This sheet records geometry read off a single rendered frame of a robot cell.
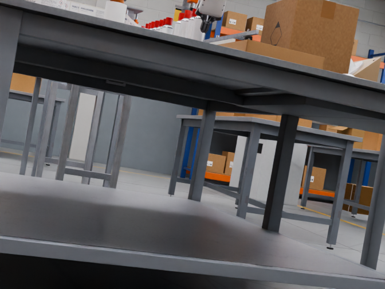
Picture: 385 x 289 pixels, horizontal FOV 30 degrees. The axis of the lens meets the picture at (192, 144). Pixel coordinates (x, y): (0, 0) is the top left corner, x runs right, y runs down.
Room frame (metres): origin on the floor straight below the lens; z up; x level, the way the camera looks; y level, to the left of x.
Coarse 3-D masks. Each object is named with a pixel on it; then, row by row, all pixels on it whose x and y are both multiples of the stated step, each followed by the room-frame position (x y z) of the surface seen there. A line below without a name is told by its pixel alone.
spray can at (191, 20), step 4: (192, 12) 2.91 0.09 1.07; (192, 16) 2.91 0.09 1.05; (196, 16) 2.90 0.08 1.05; (188, 20) 2.91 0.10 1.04; (192, 20) 2.90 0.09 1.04; (188, 24) 2.91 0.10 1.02; (192, 24) 2.90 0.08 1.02; (188, 28) 2.90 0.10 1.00; (188, 32) 2.90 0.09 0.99; (188, 36) 2.90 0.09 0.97
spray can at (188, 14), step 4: (184, 12) 2.97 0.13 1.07; (188, 12) 2.96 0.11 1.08; (184, 16) 2.97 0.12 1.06; (188, 16) 2.96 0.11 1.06; (184, 20) 2.96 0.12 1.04; (180, 24) 2.97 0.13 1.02; (184, 24) 2.95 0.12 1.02; (180, 28) 2.96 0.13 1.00; (184, 28) 2.95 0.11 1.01; (180, 32) 2.96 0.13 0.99; (184, 32) 2.95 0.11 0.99; (180, 36) 2.96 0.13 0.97; (184, 36) 2.95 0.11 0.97
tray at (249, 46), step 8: (248, 40) 2.06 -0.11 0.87; (232, 48) 2.16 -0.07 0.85; (240, 48) 2.10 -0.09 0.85; (248, 48) 2.07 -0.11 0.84; (256, 48) 2.07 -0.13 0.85; (264, 48) 2.08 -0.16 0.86; (272, 48) 2.09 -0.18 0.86; (280, 48) 2.10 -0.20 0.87; (272, 56) 2.09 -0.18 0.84; (280, 56) 2.10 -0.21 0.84; (288, 56) 2.11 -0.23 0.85; (296, 56) 2.12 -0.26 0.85; (304, 56) 2.13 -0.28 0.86; (312, 56) 2.14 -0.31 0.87; (304, 64) 2.13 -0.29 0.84; (312, 64) 2.14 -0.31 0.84; (320, 64) 2.15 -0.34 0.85
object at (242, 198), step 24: (192, 120) 6.34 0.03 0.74; (216, 120) 5.62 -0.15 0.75; (240, 120) 4.87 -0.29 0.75; (264, 120) 4.66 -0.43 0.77; (312, 144) 5.42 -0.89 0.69; (336, 144) 4.85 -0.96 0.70; (168, 192) 6.72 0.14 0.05; (240, 192) 6.87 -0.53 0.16; (336, 192) 4.88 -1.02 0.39; (240, 216) 4.69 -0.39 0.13; (288, 216) 4.79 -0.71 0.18; (312, 216) 4.84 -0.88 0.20; (336, 216) 4.86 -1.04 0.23
